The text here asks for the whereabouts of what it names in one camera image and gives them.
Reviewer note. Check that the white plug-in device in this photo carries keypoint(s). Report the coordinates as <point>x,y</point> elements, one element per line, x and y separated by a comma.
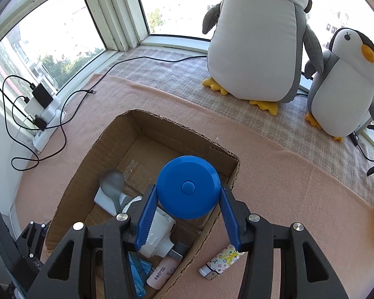
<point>162,227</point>

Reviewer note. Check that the black power adapter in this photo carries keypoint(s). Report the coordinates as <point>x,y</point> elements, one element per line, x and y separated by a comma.
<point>43,96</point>

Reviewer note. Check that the large penguin plush toy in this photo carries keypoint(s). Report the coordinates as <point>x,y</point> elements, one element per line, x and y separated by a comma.
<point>255,53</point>

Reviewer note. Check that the cardboard box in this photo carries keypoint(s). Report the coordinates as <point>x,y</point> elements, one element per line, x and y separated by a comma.
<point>137,146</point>

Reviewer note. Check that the grey spoon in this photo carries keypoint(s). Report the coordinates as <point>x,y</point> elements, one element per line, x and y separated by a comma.
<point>112,180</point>

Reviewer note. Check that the patterned lighter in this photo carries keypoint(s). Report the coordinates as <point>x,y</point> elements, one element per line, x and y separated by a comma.
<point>218,261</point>

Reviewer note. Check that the black plug adapter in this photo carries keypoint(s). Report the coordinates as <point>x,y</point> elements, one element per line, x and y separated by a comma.
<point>40,122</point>

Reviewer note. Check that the white plug adapter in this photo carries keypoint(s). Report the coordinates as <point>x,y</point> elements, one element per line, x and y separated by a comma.
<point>32,106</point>

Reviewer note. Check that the small pink bottle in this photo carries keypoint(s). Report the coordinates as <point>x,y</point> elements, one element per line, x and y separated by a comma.
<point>162,272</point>

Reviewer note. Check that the white power strip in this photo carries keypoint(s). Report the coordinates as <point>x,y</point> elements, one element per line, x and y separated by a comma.
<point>50,112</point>

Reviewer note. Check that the blue round tape measure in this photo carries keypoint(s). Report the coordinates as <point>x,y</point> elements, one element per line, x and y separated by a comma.
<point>187,174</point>

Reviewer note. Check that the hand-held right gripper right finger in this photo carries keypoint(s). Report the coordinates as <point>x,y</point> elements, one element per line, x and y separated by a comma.
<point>230,221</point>

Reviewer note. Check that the small penguin plush toy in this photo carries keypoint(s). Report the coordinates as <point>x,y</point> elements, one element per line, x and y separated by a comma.
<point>339,84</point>

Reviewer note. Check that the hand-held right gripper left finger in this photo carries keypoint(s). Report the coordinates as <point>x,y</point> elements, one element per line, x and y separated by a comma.
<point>146,221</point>

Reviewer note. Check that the checked cloth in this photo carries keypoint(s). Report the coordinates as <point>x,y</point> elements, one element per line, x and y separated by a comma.
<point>180,81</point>

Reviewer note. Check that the blue card pack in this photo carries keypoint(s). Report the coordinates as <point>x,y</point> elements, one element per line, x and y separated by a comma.
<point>137,271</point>

